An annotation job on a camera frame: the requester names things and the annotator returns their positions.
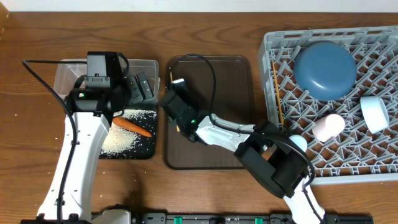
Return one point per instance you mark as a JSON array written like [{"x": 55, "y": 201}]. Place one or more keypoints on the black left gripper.
[{"x": 137, "y": 90}]

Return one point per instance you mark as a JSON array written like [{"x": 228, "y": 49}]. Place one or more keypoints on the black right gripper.
[{"x": 171, "y": 101}]

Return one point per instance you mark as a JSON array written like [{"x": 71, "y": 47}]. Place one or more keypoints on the orange carrot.
[{"x": 127, "y": 125}]

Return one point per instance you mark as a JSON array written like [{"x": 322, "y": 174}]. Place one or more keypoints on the light blue cup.
[{"x": 299, "y": 141}]

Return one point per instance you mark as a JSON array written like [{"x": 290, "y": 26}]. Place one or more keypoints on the pink cup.
[{"x": 328, "y": 127}]

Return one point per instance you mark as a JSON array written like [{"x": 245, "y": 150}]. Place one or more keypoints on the dark blue plate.
[{"x": 326, "y": 70}]

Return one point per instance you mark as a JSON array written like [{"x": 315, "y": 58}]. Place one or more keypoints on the light blue bowl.
[{"x": 374, "y": 113}]

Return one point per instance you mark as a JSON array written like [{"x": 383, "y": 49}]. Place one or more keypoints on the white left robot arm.
[{"x": 69, "y": 197}]

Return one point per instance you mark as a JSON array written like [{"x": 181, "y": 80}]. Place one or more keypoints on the clear plastic waste bin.
[{"x": 68, "y": 73}]

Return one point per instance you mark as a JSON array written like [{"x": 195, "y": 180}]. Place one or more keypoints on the grey dishwasher rack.
[{"x": 355, "y": 155}]

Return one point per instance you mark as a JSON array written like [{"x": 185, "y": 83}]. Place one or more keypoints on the black plastic tray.
[{"x": 146, "y": 146}]

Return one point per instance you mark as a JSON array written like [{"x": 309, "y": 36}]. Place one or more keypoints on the brown serving tray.
[{"x": 233, "y": 102}]

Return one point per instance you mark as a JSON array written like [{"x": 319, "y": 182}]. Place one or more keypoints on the spilled white rice pile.
[{"x": 124, "y": 137}]

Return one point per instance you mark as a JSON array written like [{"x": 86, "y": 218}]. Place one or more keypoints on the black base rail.
[{"x": 217, "y": 218}]

